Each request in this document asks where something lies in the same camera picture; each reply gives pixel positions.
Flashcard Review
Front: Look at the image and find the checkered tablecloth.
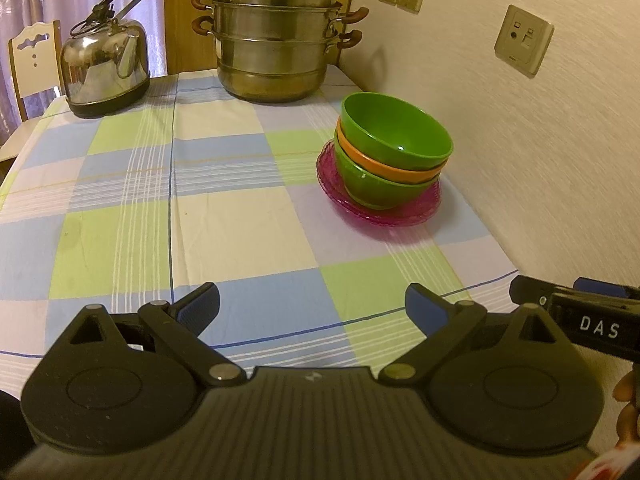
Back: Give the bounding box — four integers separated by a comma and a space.
0, 67, 521, 376

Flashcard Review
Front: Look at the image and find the large beige wall socket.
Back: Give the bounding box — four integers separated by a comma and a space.
494, 4, 555, 78

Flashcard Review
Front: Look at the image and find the person's right hand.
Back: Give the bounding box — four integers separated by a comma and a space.
612, 372, 640, 448

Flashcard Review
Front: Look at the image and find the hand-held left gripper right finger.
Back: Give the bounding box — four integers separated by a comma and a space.
376, 282, 576, 388

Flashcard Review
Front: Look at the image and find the green plastic bowl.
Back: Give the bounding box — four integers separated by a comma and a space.
341, 92, 454, 172
332, 140, 442, 211

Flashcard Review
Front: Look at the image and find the stainless steel steamer pot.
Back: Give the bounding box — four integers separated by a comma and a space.
190, 0, 370, 106

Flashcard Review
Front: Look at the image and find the orange plastic bowl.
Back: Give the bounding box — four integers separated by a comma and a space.
335, 117, 447, 185

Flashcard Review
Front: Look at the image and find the white wooden chair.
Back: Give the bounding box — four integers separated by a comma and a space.
0, 20, 63, 161

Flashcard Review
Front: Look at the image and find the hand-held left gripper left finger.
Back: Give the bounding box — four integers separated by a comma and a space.
47, 282, 248, 388

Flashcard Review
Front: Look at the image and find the stainless steel kettle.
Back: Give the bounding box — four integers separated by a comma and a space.
59, 0, 152, 119

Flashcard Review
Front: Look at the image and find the red white cloth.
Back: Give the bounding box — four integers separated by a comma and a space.
575, 452, 640, 480

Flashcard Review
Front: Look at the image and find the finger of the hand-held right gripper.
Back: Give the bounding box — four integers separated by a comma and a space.
573, 277, 626, 295
509, 275, 556, 311

